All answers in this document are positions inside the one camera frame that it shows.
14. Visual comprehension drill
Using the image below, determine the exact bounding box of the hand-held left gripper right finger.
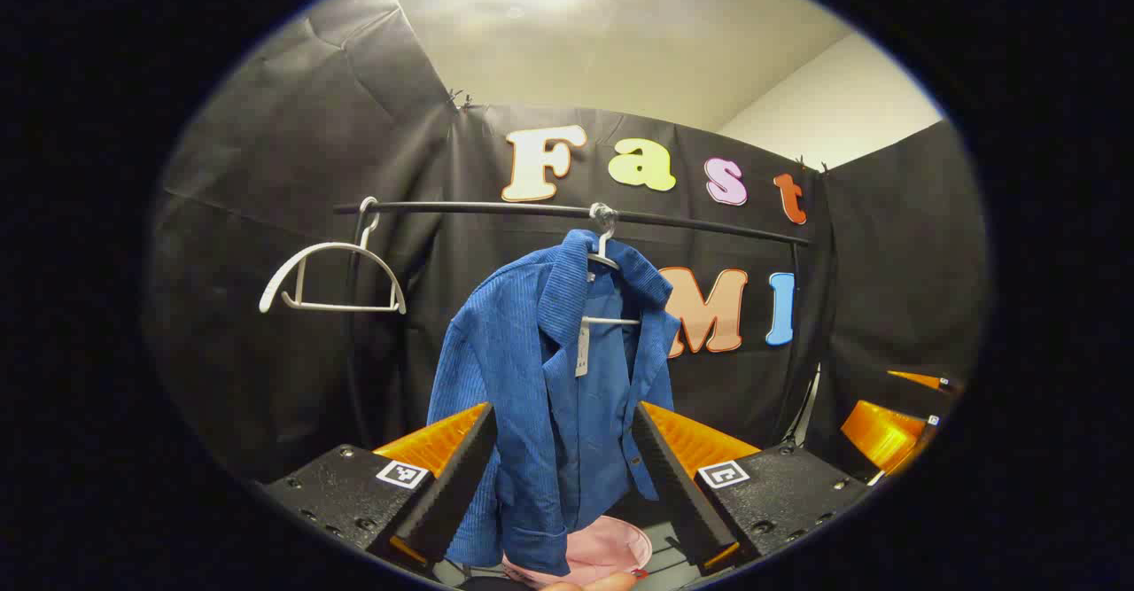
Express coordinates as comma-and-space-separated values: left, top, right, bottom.
631, 400, 874, 570

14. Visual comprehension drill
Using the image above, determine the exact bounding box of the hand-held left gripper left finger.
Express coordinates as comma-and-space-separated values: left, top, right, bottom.
261, 402, 499, 565

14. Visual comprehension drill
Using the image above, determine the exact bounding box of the pink laundry hamper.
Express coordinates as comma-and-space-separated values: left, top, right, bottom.
501, 514, 655, 587

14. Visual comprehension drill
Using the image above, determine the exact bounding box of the blue corduroy shirt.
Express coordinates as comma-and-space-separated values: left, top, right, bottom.
427, 229, 683, 577

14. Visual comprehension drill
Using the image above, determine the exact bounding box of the white plastic clothes hanger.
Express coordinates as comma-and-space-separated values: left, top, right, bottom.
259, 197, 408, 315
580, 204, 642, 328

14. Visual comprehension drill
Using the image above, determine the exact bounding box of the black clothes rack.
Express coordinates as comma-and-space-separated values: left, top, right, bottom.
332, 199, 812, 450

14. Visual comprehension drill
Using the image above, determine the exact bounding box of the black backdrop cloth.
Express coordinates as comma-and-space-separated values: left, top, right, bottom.
146, 0, 989, 486

